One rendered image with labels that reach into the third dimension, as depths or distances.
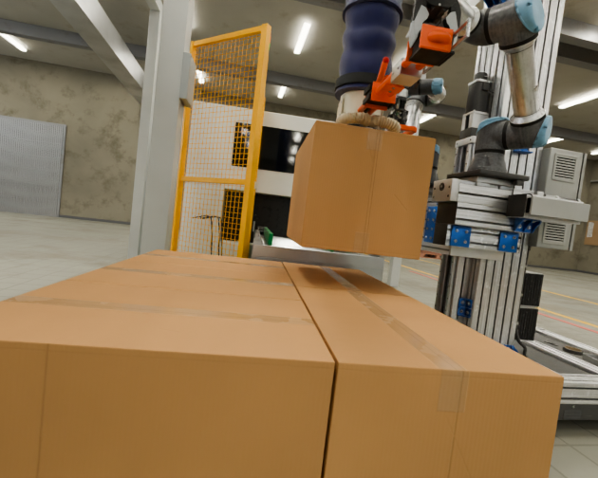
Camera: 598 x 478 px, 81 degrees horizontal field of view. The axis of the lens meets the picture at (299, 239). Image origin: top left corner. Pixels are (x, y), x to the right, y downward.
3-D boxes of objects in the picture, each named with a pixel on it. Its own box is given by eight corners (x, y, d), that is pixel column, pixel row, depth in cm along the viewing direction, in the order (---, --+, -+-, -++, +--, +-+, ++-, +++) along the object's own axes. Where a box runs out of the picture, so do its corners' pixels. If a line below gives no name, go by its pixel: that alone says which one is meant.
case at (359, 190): (286, 235, 170) (296, 154, 168) (364, 245, 175) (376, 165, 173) (300, 247, 111) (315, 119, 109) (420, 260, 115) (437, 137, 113)
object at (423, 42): (404, 62, 86) (407, 41, 86) (432, 67, 87) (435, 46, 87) (420, 45, 78) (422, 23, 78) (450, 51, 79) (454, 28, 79)
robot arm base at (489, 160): (489, 179, 157) (492, 156, 156) (515, 175, 142) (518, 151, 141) (458, 174, 154) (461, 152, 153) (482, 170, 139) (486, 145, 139)
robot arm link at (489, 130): (479, 156, 156) (484, 125, 155) (513, 154, 146) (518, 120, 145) (469, 150, 148) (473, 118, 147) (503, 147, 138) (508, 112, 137)
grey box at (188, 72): (184, 107, 250) (189, 64, 249) (193, 108, 251) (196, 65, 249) (178, 98, 230) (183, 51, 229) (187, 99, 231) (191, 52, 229)
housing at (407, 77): (388, 83, 99) (390, 67, 99) (411, 87, 100) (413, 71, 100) (398, 73, 92) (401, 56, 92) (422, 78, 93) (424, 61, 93)
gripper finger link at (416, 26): (403, 56, 87) (421, 24, 87) (414, 45, 81) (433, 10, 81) (393, 49, 87) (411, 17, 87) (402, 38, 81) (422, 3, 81)
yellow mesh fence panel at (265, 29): (158, 294, 294) (182, 41, 283) (168, 293, 303) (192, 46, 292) (236, 320, 250) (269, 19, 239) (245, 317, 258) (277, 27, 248)
